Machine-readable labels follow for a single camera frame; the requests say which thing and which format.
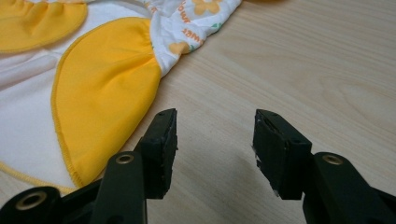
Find white and yellow child's garment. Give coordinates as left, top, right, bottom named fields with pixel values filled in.
left=0, top=0, right=243, bottom=194

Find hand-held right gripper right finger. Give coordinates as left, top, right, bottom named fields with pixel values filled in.
left=252, top=108, right=313, bottom=201

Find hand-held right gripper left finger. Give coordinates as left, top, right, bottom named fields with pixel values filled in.
left=134, top=107, right=178, bottom=200

